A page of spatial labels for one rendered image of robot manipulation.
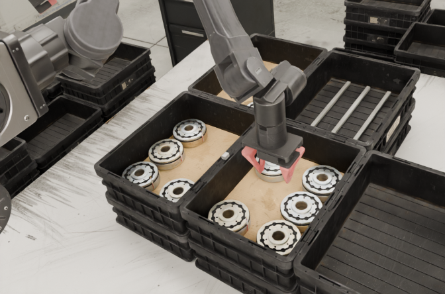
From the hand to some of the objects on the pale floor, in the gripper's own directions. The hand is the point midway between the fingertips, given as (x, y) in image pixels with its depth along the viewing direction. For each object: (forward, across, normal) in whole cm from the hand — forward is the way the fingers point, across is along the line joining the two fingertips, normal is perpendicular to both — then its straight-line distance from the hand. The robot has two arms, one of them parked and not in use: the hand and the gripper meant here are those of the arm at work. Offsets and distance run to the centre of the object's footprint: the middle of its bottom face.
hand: (274, 173), depth 97 cm
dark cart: (+108, -139, +163) cm, 240 cm away
